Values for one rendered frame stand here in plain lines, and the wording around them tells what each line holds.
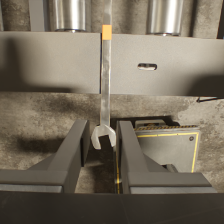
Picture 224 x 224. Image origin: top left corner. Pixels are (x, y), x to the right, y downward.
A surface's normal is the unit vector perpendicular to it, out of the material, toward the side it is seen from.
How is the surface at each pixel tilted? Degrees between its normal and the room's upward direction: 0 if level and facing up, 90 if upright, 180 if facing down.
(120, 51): 0
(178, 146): 0
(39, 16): 0
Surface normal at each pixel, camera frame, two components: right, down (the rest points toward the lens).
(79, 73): 0.02, 0.29
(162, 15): -0.41, 0.25
